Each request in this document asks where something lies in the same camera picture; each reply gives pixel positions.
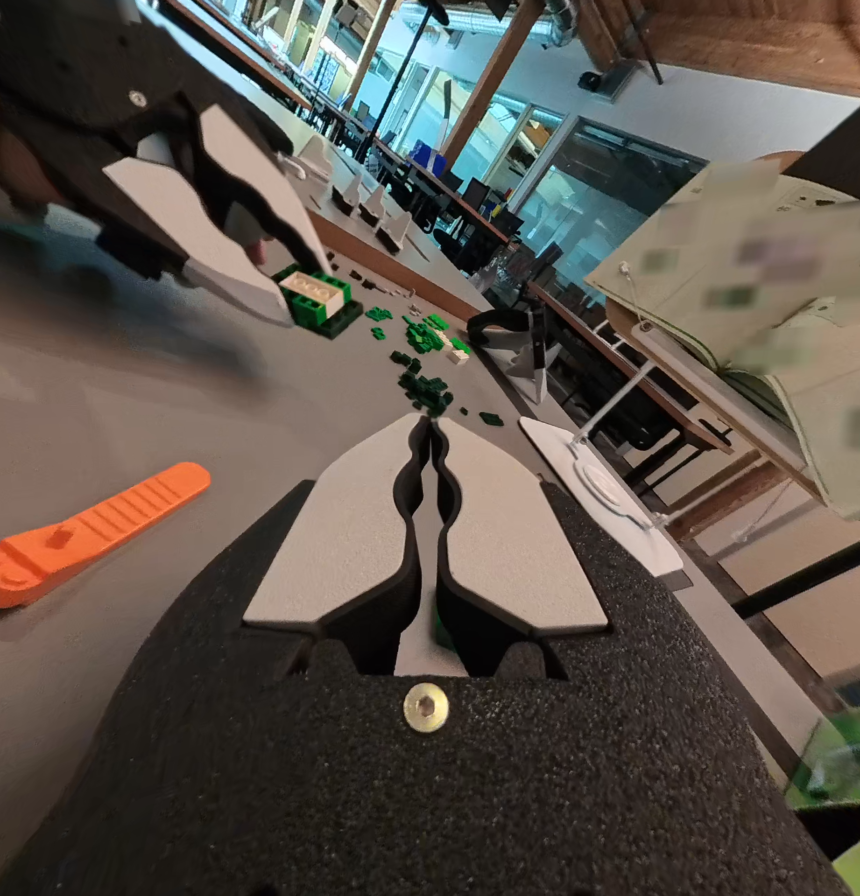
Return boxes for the white triangular stand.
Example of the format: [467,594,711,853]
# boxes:
[503,297,565,406]

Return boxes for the green white lego assembly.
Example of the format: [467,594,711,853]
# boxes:
[272,262,365,341]

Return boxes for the long wooden desk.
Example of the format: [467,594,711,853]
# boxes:
[374,136,511,246]

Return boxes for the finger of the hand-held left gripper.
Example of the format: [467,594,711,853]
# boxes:
[102,157,296,328]
[190,105,334,280]

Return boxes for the slim wooden post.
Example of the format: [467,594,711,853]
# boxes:
[346,0,399,109]

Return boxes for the pile of bright green bricks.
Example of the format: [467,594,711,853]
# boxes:
[366,306,473,365]

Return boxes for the all-white wedge dock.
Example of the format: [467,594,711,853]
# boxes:
[297,134,333,184]

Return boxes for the black tripod pole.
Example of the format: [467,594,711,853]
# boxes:
[356,0,448,162]

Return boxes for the silver air duct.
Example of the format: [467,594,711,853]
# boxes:
[430,0,585,43]

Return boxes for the open instruction booklet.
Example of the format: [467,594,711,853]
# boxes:
[584,162,860,522]

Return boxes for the thick wooden post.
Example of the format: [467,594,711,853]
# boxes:
[440,0,546,169]

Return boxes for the row of small black pieces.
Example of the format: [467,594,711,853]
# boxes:
[328,252,397,295]

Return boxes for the black panel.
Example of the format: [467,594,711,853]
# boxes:
[783,98,860,204]

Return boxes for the black metal bar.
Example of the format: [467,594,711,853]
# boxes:
[734,535,860,620]

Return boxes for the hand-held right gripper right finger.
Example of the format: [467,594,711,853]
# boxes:
[432,419,609,679]

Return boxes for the orange brick separator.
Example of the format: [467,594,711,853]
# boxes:
[0,462,211,610]

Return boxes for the green lego box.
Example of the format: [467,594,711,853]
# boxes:
[786,707,860,896]

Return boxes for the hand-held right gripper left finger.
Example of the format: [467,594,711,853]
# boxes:
[243,413,432,676]

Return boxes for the pile of dark green bricks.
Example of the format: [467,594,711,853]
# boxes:
[390,371,504,428]

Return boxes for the black headband device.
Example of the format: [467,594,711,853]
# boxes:
[466,308,536,351]

